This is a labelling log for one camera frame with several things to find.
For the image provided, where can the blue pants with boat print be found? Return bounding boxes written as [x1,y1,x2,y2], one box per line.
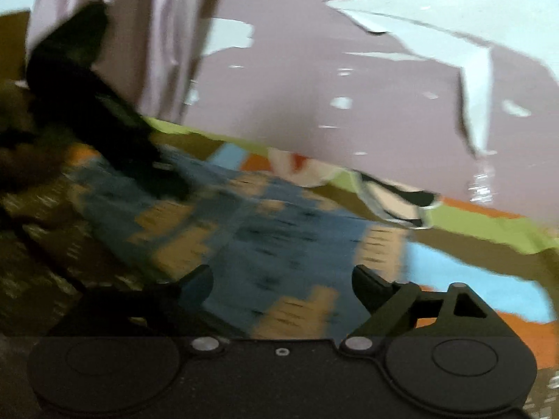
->
[65,143,413,342]

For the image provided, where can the pink satin curtain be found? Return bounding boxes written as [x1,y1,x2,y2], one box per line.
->
[25,0,239,128]

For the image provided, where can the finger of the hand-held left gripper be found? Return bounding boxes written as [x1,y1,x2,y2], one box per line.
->
[109,105,194,204]

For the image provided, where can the olive printed bedsheet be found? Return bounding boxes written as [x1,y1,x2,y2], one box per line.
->
[0,11,559,419]

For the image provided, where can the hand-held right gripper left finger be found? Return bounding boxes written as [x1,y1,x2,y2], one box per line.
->
[48,264,228,356]

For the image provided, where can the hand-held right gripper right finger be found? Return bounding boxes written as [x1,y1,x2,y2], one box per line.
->
[338,264,502,356]

